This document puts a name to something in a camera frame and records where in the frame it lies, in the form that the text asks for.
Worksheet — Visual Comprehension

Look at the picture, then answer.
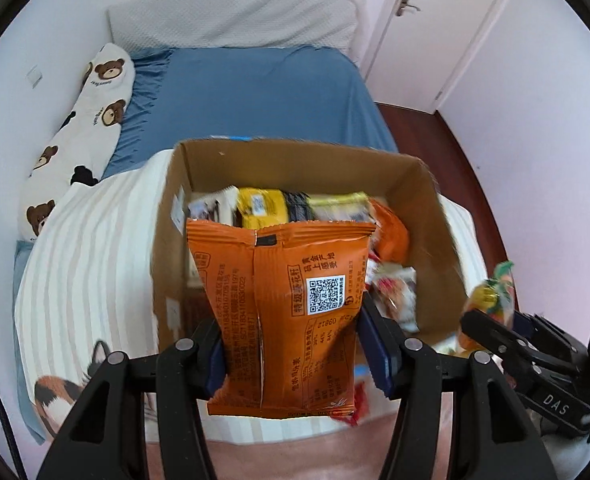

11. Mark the green bubble gum bag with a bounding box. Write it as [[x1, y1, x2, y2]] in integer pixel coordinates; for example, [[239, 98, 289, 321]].
[[462, 260, 516, 328]]

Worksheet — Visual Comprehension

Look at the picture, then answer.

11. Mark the cranberry cake packet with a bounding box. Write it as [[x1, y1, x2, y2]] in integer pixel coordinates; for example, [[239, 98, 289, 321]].
[[371, 262, 420, 334]]

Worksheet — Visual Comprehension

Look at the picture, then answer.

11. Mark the red triangular snack packet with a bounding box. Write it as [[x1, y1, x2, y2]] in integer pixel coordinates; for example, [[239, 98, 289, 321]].
[[331, 382, 370, 427]]

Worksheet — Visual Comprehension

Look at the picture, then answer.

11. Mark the orange snack bag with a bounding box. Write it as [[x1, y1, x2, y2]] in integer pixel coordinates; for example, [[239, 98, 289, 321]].
[[369, 198, 410, 264], [187, 220, 375, 419]]

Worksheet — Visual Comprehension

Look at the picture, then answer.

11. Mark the clear yellow pastry packet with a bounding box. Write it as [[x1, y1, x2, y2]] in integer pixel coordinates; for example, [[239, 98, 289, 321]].
[[307, 192, 373, 222]]

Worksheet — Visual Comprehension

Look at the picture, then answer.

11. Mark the black snack packet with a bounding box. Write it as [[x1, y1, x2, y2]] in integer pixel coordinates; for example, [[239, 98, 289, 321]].
[[282, 191, 315, 222]]

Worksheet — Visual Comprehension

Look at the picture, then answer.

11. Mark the white Franzzi cookie packet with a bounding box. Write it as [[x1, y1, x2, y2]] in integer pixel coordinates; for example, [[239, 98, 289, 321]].
[[188, 185, 239, 226]]

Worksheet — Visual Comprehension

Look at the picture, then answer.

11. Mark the yellow snack packet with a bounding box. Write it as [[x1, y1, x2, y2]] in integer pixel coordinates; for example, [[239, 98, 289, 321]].
[[237, 188, 289, 230]]

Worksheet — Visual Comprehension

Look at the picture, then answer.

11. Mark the red white stick packet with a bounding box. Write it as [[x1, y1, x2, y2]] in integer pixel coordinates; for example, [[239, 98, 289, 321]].
[[365, 250, 381, 287]]

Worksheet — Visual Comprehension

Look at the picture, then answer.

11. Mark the cat print blanket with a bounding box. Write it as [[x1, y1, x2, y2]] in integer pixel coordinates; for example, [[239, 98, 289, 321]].
[[15, 140, 487, 479]]

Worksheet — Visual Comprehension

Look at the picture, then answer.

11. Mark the bear print long pillow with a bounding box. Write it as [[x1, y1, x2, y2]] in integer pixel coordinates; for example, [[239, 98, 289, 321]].
[[17, 42, 135, 242]]

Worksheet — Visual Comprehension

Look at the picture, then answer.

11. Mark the cardboard milk box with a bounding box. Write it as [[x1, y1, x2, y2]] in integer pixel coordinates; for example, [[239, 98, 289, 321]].
[[149, 136, 469, 356]]

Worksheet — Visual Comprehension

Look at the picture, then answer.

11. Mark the blue bed sheet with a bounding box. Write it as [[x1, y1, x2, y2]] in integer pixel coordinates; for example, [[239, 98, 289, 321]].
[[13, 47, 396, 442]]

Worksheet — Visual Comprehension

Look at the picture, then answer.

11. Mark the white door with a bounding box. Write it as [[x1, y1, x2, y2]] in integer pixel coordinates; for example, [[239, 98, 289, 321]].
[[362, 0, 501, 114]]

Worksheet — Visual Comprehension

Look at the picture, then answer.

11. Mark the grey pillow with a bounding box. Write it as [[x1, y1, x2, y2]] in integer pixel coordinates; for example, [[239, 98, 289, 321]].
[[107, 0, 365, 58]]

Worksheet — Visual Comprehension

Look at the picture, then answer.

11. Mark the wall switch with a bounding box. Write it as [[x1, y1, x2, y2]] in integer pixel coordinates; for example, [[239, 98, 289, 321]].
[[26, 65, 43, 89]]

